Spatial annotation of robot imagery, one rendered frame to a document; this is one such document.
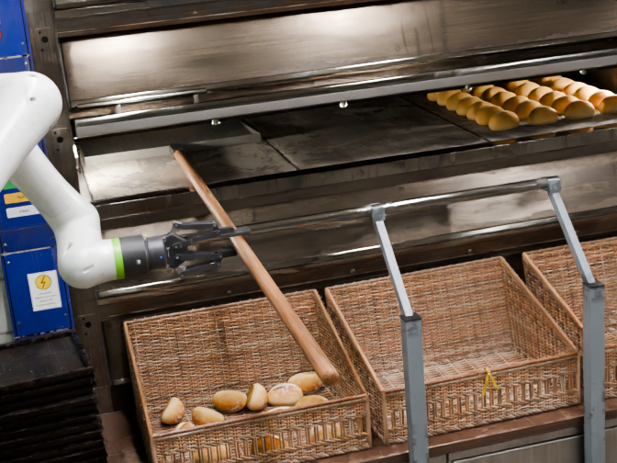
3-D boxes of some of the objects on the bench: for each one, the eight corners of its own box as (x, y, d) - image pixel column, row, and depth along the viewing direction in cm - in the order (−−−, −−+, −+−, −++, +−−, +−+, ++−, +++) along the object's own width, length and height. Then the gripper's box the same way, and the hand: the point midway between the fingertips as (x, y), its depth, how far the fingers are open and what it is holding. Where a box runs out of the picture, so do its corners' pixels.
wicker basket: (328, 374, 335) (320, 286, 327) (505, 339, 349) (502, 253, 340) (384, 448, 291) (376, 348, 282) (585, 405, 304) (584, 308, 296)
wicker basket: (132, 411, 323) (118, 320, 315) (325, 374, 336) (317, 286, 327) (154, 495, 278) (140, 391, 270) (375, 449, 291) (368, 349, 282)
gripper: (140, 215, 259) (243, 200, 264) (149, 282, 264) (250, 266, 269) (144, 224, 252) (250, 208, 257) (153, 293, 257) (257, 276, 262)
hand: (236, 240), depth 262 cm, fingers closed on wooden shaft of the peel, 3 cm apart
